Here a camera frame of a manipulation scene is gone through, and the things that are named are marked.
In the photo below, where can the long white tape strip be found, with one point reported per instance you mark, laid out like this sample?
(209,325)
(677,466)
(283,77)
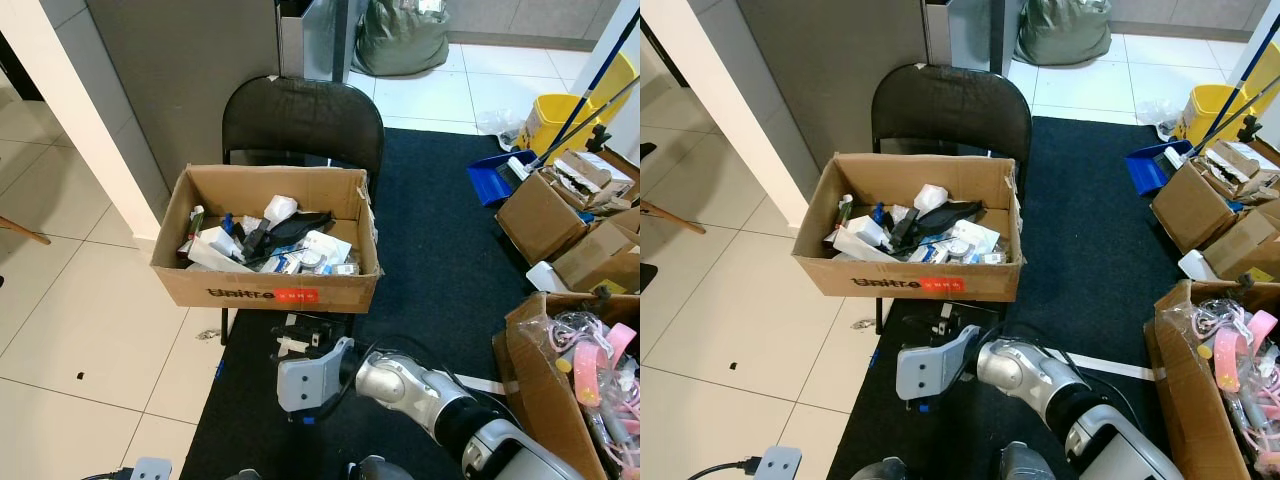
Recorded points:
(482,384)
(1120,368)

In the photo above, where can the small white bottle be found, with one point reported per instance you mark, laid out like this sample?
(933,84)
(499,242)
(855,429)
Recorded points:
(930,197)
(281,208)

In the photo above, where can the white plastic container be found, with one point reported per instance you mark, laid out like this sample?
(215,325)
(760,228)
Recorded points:
(1197,265)
(545,277)

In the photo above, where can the grey robot left leg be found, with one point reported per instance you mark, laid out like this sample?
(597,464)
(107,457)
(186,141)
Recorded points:
(243,475)
(878,470)

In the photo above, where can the closed brown cardboard box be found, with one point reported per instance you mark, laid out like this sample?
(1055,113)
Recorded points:
(1250,245)
(600,260)

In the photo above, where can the white carton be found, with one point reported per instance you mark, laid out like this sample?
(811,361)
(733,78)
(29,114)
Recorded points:
(215,248)
(860,238)

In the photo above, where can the green capped tube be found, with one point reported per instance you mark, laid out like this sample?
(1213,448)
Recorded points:
(196,220)
(846,208)

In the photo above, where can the cardboard box with red label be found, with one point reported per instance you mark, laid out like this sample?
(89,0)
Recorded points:
(340,285)
(985,275)

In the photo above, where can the wooden furniture leg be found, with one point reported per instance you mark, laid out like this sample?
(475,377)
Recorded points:
(25,232)
(675,218)

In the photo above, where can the cardboard box with pink items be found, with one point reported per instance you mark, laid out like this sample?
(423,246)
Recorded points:
(530,400)
(1185,400)

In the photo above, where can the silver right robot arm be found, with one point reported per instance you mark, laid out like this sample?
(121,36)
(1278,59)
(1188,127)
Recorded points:
(1060,395)
(440,405)

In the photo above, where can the short white tape strip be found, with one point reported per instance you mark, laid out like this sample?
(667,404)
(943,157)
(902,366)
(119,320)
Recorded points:
(943,320)
(288,348)

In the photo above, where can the white packet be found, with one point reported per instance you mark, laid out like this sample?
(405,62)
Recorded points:
(975,237)
(328,248)

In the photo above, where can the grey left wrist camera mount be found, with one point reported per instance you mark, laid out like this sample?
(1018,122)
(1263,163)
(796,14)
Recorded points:
(152,470)
(780,465)

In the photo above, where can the open cardboard box with papers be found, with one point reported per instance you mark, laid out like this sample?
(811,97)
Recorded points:
(535,220)
(1185,210)

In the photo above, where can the black pouch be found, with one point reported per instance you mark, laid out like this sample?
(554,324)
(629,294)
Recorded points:
(945,215)
(300,226)

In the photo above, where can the grey broom pole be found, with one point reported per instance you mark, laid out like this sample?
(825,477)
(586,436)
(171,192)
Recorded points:
(600,108)
(1250,100)

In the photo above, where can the black folding chair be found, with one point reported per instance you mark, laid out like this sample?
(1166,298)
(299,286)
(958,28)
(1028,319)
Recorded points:
(950,105)
(300,120)

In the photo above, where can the grey kitchen cabinet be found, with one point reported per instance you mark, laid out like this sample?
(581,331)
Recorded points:
(820,60)
(180,70)

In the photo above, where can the green sack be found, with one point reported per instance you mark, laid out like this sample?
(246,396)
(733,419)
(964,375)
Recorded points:
(1062,32)
(400,40)

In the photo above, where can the black rug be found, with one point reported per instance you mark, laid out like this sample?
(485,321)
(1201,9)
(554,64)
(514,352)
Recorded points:
(440,250)
(1090,240)

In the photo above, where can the crumpled clear plastic bag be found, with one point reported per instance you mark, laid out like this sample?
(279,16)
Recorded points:
(1160,112)
(500,122)

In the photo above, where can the yellow mop bucket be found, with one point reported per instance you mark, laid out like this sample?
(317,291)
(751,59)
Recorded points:
(1210,105)
(555,115)

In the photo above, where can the blue dustpan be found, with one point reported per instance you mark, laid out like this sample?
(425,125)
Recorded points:
(490,180)
(1148,168)

